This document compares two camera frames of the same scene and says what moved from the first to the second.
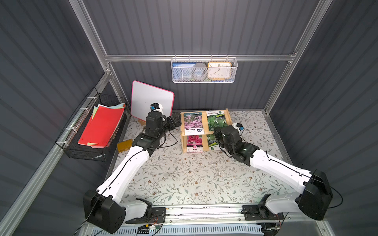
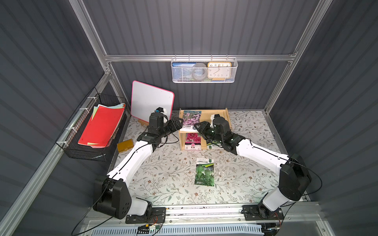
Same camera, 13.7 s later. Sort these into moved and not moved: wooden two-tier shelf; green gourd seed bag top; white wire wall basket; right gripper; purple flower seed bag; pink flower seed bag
Moved: right gripper; green gourd seed bag top
Not moved: wooden two-tier shelf; pink flower seed bag; purple flower seed bag; white wire wall basket
